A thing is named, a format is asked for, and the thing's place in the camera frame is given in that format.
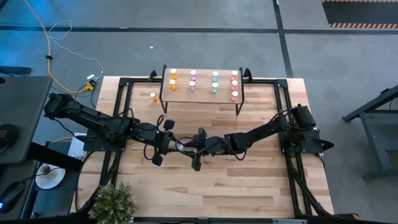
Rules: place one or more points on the black aluminium table frame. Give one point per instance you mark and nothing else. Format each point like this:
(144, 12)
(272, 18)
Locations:
(282, 83)

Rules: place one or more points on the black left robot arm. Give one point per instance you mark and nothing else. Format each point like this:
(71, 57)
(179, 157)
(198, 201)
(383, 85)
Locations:
(90, 118)

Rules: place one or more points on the dark grey desk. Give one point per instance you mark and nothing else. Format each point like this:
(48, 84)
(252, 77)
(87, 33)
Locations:
(25, 118)

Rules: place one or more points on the black round case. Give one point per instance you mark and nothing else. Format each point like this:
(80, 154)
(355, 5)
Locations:
(6, 135)

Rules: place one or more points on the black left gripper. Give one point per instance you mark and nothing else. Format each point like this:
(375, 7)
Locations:
(161, 143)

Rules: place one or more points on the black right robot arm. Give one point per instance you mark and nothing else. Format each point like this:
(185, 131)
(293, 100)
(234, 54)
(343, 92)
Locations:
(264, 130)

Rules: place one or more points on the teal medicine bottle white cap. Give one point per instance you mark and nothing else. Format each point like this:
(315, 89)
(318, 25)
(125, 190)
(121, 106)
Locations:
(215, 73)
(214, 85)

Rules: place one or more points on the black computer mouse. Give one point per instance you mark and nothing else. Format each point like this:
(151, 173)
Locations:
(11, 197)

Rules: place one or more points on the black metal stand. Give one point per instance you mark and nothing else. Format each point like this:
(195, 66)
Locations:
(373, 137)

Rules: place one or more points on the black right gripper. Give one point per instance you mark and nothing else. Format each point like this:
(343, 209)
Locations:
(208, 146)

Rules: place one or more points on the white round dish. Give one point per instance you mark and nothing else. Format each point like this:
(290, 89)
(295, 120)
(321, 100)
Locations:
(54, 180)

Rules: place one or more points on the green potted plant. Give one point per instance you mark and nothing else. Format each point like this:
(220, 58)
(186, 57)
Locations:
(112, 205)

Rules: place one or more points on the wooden shelf black metal frame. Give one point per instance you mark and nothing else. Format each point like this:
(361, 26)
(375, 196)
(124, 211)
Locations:
(203, 93)

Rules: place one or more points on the white power adapter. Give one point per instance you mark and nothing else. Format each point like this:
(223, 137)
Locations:
(91, 77)

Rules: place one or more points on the black hazard striped mat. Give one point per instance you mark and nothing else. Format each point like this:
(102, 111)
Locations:
(360, 14)

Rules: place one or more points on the black flat device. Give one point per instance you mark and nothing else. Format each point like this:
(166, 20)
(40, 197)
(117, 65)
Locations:
(15, 70)

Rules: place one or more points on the black desk beam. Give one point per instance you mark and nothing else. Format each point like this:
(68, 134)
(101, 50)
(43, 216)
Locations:
(53, 157)

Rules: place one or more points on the yellow power plug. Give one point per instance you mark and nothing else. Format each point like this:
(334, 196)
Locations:
(90, 85)

